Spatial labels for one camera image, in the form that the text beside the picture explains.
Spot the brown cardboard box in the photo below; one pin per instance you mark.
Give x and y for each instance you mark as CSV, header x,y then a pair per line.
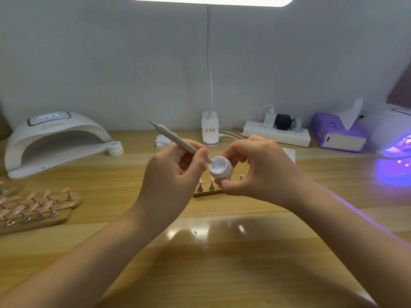
x,y
4,127

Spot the white power strip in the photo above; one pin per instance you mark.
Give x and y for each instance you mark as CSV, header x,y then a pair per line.
x,y
276,133

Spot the white nail lamp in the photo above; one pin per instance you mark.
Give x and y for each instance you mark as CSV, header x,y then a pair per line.
x,y
388,130
54,136

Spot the wooden stands with pink nails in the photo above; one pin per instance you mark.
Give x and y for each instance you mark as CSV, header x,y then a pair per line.
x,y
35,209

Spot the black plug adapter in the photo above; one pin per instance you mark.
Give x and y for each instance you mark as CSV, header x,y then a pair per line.
x,y
284,122

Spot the white paper sheet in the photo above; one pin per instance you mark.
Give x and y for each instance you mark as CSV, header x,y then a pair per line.
x,y
290,154

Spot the person's left forearm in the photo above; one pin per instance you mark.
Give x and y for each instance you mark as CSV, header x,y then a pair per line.
x,y
64,272

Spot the grey plug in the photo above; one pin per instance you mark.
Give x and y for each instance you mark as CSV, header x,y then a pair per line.
x,y
297,125

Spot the white gel jar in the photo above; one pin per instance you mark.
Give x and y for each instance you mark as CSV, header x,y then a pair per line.
x,y
221,168

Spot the person's right forearm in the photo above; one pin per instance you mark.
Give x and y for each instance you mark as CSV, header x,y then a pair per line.
x,y
363,250

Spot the person's right hand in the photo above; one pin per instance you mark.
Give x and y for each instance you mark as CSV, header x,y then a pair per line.
x,y
266,173

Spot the brown wooden board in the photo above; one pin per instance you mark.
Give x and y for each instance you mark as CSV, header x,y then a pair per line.
x,y
401,89

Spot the white charger plug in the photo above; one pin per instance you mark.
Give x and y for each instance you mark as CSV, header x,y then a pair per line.
x,y
270,119

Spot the white desk lamp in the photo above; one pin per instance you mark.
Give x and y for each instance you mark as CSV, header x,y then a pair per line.
x,y
210,130

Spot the stack of white cotton pads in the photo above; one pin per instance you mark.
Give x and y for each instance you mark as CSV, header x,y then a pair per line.
x,y
162,141

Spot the white tissue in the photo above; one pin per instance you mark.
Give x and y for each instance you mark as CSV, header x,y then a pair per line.
x,y
351,114

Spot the grey dotting pen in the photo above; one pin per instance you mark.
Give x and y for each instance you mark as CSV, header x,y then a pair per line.
x,y
170,136

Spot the small closed white jar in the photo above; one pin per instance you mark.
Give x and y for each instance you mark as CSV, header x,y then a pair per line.
x,y
115,148

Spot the person's left hand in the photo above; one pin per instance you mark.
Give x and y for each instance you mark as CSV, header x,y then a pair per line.
x,y
168,189

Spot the purple tissue box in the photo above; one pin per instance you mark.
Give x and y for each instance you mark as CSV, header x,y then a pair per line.
x,y
326,132

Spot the wooden nail holder strip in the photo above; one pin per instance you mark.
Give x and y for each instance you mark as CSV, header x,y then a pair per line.
x,y
207,192

